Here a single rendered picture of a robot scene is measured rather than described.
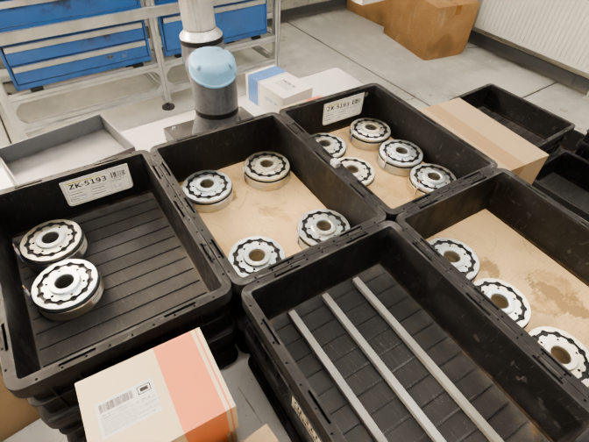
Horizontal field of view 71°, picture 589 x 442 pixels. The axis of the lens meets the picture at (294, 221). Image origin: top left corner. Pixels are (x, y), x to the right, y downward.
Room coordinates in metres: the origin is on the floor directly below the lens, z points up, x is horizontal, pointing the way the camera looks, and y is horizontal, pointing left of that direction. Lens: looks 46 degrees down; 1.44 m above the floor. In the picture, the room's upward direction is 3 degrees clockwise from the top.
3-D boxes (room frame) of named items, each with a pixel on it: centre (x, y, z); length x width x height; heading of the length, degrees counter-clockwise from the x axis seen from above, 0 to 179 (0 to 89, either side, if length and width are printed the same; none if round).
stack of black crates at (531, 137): (1.50, -0.83, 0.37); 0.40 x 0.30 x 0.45; 38
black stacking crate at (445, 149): (0.77, -0.18, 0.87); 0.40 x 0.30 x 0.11; 35
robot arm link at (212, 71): (1.01, 0.23, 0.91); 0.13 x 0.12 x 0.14; 21
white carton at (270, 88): (1.27, 0.08, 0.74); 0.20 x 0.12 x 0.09; 43
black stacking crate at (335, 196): (0.60, 0.07, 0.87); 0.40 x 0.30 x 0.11; 35
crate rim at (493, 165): (0.77, -0.18, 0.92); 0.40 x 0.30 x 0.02; 35
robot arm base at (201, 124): (0.99, 0.23, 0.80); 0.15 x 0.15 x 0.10
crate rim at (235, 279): (0.60, 0.07, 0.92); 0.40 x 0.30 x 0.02; 35
